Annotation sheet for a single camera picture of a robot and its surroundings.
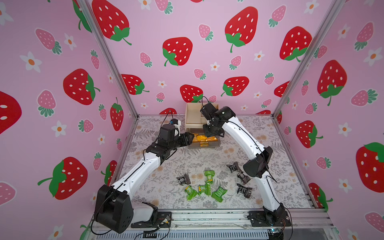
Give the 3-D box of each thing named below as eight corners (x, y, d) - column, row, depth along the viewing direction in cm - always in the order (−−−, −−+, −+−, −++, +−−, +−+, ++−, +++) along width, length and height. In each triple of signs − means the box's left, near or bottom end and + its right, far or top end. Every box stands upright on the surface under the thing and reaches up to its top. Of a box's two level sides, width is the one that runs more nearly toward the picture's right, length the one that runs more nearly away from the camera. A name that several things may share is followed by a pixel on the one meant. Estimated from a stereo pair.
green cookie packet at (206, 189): (198, 195, 84) (198, 194, 82) (198, 184, 88) (198, 182, 86) (211, 195, 84) (211, 194, 82) (210, 184, 88) (210, 182, 86)
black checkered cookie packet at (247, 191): (235, 193, 84) (235, 192, 83) (236, 184, 88) (237, 183, 86) (250, 198, 82) (251, 197, 81) (251, 189, 86) (252, 188, 84)
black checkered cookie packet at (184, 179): (181, 188, 86) (181, 187, 84) (177, 179, 90) (176, 177, 88) (192, 183, 88) (192, 181, 86) (187, 173, 92) (187, 172, 90)
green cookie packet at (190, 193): (188, 201, 82) (188, 200, 80) (182, 191, 85) (182, 190, 84) (197, 194, 84) (197, 193, 82) (191, 184, 88) (191, 183, 86)
